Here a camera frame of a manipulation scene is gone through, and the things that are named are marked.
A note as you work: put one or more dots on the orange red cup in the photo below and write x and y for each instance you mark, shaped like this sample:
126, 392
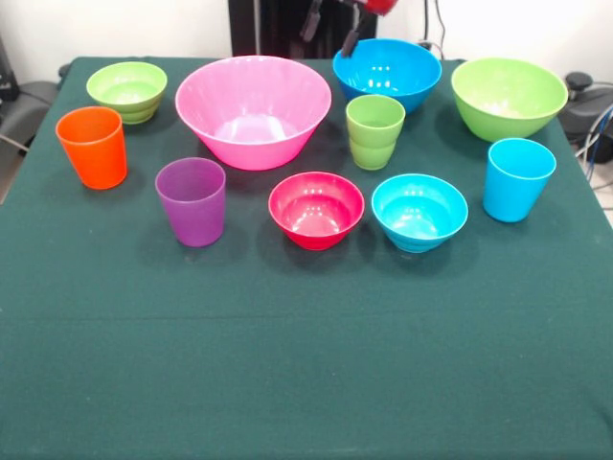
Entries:
91, 148

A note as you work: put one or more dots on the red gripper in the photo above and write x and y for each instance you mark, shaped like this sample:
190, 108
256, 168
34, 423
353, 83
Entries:
382, 6

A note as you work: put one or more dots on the large pink bowl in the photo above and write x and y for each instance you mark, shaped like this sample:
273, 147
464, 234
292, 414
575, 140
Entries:
253, 120

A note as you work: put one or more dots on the small magenta bowl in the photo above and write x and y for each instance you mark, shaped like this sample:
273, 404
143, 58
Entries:
316, 211

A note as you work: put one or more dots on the green cup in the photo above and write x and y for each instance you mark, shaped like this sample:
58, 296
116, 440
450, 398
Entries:
375, 139

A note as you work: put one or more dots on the small green bowl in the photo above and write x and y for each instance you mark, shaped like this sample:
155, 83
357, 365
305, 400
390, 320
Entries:
127, 91

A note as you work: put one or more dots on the black device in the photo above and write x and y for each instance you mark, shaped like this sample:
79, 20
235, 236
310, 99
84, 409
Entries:
7, 72

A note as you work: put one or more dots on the blue cup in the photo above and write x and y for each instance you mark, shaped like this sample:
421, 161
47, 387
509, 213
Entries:
519, 179

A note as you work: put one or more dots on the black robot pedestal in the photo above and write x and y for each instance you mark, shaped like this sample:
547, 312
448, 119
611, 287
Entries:
278, 29

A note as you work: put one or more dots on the large green bowl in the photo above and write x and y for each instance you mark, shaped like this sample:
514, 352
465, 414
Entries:
509, 98

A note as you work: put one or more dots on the large blue bowl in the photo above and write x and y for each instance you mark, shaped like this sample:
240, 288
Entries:
387, 79

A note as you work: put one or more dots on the dark green tablecloth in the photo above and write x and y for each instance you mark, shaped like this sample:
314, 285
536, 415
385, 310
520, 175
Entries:
306, 335

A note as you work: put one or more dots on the purple cup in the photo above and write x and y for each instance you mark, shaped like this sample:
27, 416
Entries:
191, 206

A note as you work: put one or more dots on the small cyan bowl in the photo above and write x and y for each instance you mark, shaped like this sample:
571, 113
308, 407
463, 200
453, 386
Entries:
419, 213

